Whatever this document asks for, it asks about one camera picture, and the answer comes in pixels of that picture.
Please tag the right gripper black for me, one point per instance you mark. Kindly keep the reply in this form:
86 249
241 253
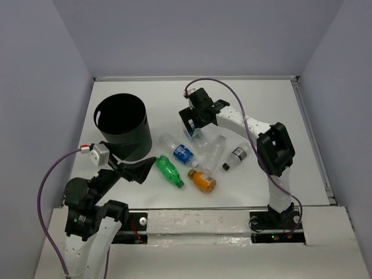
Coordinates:
187 114

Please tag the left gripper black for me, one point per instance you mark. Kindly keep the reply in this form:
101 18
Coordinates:
139 170

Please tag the clear bottle blue white label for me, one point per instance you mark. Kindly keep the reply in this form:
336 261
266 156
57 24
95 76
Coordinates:
197 138

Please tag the clear bottle dark blue label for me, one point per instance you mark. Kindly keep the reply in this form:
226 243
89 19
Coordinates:
178 150

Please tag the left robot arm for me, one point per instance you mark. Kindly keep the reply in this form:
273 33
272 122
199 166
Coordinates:
90 228

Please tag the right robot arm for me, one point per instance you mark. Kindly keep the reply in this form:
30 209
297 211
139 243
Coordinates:
271 144

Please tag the black cylindrical bin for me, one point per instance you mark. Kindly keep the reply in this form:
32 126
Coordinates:
122 119

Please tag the green plastic bottle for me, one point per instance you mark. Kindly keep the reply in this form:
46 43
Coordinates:
169 171

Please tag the clear unlabelled plastic bottle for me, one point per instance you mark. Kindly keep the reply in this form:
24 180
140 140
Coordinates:
214 154

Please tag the clear bottle black cap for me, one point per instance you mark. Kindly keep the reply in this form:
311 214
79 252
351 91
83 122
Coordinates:
237 156

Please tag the orange juice bottle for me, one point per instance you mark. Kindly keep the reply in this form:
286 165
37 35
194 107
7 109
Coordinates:
203 181

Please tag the white foam strip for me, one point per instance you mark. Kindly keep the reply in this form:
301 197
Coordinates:
198 227

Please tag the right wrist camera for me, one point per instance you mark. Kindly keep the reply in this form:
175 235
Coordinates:
187 95

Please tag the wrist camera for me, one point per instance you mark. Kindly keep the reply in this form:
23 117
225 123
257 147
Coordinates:
99 155
187 95

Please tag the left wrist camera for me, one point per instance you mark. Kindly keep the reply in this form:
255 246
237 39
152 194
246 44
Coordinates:
99 155

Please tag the aluminium table rail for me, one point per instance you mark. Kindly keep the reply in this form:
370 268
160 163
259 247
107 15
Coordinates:
188 78

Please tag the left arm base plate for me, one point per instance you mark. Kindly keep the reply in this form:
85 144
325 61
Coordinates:
134 232

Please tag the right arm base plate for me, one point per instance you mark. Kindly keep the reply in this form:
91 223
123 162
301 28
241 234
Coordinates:
265 231

